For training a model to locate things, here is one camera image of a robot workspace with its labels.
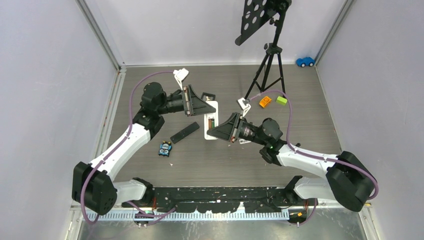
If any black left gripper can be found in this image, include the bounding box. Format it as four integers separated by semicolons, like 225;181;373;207
157;85;216;117

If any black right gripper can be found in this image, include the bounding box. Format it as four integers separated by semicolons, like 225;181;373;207
207;112;268;146

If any white remote control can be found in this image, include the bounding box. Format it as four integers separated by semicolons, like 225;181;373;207
203;100;219;141

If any white battery cover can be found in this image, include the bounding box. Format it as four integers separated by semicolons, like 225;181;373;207
239;139;251;145

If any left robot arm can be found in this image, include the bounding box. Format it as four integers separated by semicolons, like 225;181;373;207
71;82;217;216

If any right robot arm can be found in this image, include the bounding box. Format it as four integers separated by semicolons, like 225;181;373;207
207;112;377;212

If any orange toy brick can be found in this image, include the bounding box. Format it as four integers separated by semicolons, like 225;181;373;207
259;96;272;109

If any blue robot face toy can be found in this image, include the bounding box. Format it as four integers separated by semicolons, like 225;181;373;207
158;141;172;157

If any green toy brick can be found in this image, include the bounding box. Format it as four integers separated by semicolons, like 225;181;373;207
275;96;288;106

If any blue toy car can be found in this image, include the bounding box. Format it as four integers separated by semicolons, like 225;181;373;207
295;56;315;68

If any black tripod stand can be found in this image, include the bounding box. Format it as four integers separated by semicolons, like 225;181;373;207
234;0;293;99

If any black square frame box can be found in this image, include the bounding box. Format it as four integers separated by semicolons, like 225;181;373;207
201;92;216;102

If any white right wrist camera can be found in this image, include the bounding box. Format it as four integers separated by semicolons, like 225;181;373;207
236;97;252;117

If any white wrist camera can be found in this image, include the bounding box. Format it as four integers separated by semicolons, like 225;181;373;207
172;68;190;90
236;97;252;117

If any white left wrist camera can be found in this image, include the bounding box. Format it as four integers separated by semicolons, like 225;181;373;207
172;68;190;90

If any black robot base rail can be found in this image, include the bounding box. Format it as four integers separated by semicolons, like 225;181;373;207
121;183;318;214

